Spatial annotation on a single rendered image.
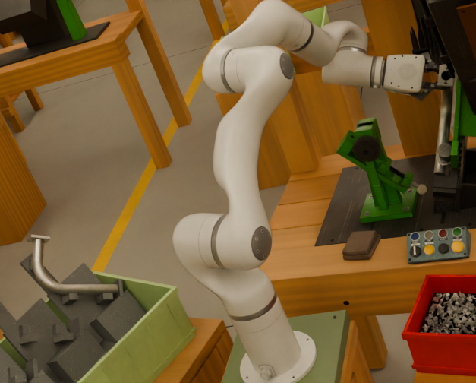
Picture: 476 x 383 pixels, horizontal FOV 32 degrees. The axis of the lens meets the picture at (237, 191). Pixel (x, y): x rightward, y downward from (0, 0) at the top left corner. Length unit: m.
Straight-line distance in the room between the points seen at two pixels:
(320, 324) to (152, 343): 0.47
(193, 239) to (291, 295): 0.56
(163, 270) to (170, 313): 2.05
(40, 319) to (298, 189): 0.90
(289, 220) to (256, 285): 0.71
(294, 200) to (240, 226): 0.91
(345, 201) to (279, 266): 0.32
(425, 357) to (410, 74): 0.74
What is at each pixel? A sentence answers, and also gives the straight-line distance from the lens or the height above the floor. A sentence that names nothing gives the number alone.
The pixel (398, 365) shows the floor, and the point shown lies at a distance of 3.24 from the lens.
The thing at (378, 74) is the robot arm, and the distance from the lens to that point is 2.23.
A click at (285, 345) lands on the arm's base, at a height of 0.96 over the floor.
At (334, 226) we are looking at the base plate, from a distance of 2.39.
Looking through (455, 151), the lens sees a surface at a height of 1.09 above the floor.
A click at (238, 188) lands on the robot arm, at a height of 1.35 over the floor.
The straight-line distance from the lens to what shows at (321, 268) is 2.24.
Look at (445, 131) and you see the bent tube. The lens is 2.33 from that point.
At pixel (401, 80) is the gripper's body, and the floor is 1.26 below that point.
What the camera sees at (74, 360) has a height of 0.90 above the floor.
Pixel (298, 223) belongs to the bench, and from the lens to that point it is 2.50.
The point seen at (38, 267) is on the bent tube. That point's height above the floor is 1.11.
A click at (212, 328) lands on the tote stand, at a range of 2.38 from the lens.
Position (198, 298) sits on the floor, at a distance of 4.01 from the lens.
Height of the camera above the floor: 2.13
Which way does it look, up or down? 26 degrees down
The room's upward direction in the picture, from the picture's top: 22 degrees counter-clockwise
